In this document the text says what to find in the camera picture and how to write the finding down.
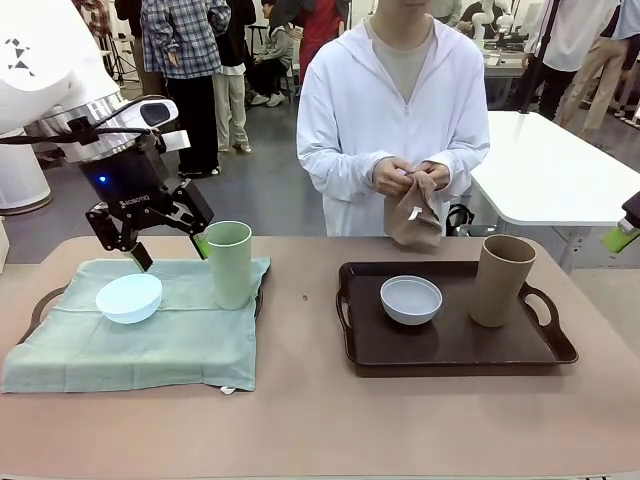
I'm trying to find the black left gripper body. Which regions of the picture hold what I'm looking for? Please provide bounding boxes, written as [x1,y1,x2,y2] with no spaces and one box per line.
[79,144,174,221]

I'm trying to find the light blue bowl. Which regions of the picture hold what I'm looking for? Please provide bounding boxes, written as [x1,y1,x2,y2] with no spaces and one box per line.
[95,272,164,325]

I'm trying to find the tall green cup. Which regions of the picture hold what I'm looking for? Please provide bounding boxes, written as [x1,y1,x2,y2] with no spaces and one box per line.
[204,220,254,311]

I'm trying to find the teal cloth mat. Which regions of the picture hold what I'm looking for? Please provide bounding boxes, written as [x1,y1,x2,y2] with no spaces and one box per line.
[1,257,272,396]

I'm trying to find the tall brown cup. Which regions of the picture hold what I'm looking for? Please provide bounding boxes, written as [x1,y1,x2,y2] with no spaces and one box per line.
[467,235,537,329]

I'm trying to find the beige cloth mat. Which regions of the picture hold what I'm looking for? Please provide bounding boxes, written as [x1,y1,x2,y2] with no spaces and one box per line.
[383,172,445,254]

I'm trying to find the grey-blue bowl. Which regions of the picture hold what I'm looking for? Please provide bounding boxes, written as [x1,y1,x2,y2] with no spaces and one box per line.
[379,274,444,326]

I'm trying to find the person's left forearm white sleeve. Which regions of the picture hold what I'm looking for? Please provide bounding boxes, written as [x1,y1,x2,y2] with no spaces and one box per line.
[442,144,491,201]

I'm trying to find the person's right forearm white sleeve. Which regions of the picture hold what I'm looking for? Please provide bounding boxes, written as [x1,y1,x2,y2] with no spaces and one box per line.
[297,144,381,201]

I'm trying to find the dark brown serving tray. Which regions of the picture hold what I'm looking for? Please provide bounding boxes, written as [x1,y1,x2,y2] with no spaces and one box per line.
[335,259,580,379]
[17,259,265,346]

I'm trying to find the person's left hand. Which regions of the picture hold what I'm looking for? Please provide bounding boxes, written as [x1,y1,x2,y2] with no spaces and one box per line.
[418,159,451,194]

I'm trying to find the person's right hand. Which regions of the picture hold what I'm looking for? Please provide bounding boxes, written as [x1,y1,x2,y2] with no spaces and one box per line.
[372,156,416,196]

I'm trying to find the white side table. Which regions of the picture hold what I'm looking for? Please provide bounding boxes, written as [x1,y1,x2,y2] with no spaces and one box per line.
[469,110,640,274]

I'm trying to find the person in beige trousers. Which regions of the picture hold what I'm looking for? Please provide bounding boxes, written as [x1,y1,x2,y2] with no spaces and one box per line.
[212,0,254,154]

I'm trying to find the person in khaki trousers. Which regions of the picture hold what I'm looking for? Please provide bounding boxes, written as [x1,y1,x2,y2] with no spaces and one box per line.
[557,0,640,132]

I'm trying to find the person in blue plaid shirt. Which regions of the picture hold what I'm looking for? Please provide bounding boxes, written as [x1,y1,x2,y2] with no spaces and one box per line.
[141,0,231,179]

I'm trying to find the person in red plaid shirt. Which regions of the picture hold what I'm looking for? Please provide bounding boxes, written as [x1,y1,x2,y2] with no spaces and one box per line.
[74,0,151,101]

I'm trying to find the seated person grey hoodie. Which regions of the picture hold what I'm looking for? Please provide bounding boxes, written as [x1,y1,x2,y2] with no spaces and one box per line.
[249,22,296,109]

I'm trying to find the black stand pole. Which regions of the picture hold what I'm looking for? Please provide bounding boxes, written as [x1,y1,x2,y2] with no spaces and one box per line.
[519,0,559,117]

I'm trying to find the person in white hoodie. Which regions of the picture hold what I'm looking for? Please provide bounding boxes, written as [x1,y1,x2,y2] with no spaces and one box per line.
[296,0,491,239]

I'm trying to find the black stool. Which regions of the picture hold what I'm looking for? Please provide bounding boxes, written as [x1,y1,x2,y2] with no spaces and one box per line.
[247,23,271,66]

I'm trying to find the person white shirt black trousers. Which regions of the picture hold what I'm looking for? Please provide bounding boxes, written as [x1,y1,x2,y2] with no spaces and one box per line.
[524,0,626,119]

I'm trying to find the grey workbench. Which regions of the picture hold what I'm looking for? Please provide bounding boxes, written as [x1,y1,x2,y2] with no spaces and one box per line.
[482,42,531,109]

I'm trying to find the person in red top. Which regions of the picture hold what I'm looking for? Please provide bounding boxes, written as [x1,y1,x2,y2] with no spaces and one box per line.
[294,0,346,86]

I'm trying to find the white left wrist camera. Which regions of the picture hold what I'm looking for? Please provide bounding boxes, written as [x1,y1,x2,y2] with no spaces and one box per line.
[149,130,191,154]

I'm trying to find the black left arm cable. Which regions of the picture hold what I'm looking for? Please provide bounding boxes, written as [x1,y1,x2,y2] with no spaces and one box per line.
[0,115,154,147]

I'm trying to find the black bag with straps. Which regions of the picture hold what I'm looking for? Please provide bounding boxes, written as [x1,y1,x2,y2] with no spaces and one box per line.
[446,203,476,237]

